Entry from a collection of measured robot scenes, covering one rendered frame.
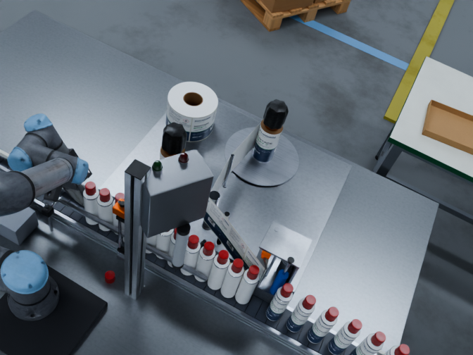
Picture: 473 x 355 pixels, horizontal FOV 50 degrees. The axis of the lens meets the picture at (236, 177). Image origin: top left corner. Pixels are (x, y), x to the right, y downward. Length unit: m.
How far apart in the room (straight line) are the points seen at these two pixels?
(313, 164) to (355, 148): 1.43
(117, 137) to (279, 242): 0.90
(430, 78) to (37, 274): 2.23
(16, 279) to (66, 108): 0.94
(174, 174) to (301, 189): 0.91
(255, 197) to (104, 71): 0.94
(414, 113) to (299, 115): 1.11
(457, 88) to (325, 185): 1.18
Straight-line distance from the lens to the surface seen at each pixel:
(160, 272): 1.78
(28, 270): 1.57
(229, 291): 1.70
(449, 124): 2.78
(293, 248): 1.58
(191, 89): 2.11
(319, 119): 3.66
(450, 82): 3.05
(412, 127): 2.65
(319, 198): 2.06
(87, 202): 1.74
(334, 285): 1.94
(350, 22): 4.68
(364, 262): 2.03
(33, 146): 1.62
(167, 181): 1.23
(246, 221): 1.91
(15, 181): 1.26
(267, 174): 2.05
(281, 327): 1.75
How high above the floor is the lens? 2.46
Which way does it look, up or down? 51 degrees down
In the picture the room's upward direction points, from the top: 16 degrees clockwise
